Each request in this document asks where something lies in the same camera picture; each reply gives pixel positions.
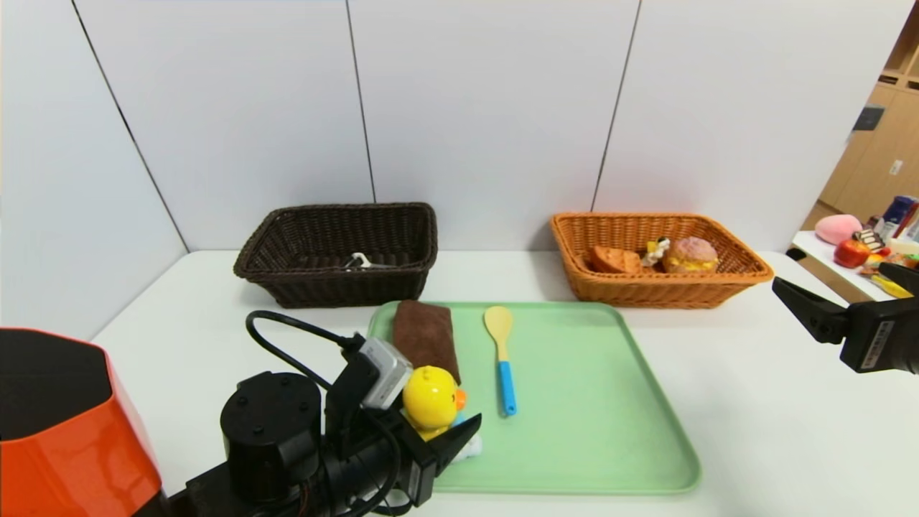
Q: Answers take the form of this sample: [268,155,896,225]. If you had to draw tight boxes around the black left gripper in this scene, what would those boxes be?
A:
[345,406,482,508]

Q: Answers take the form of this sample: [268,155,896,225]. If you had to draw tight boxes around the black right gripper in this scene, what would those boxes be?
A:
[771,261,919,375]

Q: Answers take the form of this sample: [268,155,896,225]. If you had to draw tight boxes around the yellow duck toy car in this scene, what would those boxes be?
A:
[401,365,483,464]

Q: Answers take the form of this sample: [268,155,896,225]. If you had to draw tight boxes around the brown towel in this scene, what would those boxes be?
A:
[392,299,462,385]

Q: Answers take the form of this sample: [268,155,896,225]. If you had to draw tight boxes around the toy cream puff bun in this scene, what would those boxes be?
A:
[662,236,720,274]

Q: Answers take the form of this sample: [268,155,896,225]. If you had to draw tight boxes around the white peeler with grey handle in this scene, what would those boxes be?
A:
[343,251,396,271]

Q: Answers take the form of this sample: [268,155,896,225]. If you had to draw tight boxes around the toy waffle slice with cream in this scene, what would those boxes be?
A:
[589,237,673,275]

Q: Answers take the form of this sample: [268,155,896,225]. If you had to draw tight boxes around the dark brown wicker basket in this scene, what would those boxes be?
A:
[233,202,439,310]

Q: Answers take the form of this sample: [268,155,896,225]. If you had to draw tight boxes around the orange wicker basket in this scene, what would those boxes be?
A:
[550,211,775,310]

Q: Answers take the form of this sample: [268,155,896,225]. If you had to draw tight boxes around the yellow toy banana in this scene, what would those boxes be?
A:
[871,276,914,299]

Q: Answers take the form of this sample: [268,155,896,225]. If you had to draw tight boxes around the red toy apple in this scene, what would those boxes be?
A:
[832,241,871,271]

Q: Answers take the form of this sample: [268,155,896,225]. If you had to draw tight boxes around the colourful snack packet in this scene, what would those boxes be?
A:
[862,253,919,277]

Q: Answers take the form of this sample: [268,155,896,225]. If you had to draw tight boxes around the white side table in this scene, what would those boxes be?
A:
[790,231,919,304]

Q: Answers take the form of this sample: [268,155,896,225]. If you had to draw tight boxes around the pink round plush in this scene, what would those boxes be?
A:
[813,215,862,247]

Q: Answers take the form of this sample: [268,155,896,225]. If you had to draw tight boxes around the light green plastic tray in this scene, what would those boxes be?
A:
[366,301,702,496]

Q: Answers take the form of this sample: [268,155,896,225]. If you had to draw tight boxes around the light wooden cabinet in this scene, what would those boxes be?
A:
[798,4,919,230]

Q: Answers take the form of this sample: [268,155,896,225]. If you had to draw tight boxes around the yellow spoon with blue handle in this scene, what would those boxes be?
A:
[483,306,519,418]

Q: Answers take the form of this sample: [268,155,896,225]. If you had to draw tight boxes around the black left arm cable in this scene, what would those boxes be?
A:
[246,310,368,393]

